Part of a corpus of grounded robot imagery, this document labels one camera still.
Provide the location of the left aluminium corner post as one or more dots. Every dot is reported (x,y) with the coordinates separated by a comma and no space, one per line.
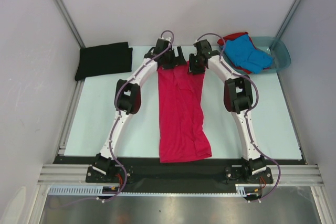
(69,22)

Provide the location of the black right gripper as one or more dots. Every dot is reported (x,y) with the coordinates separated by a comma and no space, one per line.
(193,56)

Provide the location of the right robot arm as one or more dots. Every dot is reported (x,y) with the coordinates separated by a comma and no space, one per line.
(238,100)

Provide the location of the blue t shirt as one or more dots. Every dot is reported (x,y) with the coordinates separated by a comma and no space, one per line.
(258,60)

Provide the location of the teal plastic basin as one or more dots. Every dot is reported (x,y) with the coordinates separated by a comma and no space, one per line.
(274,48)

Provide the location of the red t shirt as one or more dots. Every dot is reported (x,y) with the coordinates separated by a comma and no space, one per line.
(237,50)

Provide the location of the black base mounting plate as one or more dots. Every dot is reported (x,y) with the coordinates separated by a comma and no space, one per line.
(148,175)

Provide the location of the right aluminium corner post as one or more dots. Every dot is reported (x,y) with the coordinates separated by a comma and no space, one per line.
(287,20)

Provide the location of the pink t shirt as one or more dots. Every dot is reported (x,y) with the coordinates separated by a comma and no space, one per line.
(181,118)

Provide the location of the aluminium front rail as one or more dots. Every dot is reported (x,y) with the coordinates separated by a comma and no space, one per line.
(82,180)

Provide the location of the folded black t shirt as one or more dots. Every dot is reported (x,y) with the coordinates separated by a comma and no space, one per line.
(104,59)

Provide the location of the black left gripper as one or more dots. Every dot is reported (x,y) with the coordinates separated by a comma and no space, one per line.
(178,60)

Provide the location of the aluminium corner post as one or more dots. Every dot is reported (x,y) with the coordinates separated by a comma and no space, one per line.
(69,22)
(287,20)

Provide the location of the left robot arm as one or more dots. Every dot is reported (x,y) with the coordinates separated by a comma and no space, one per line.
(127,103)

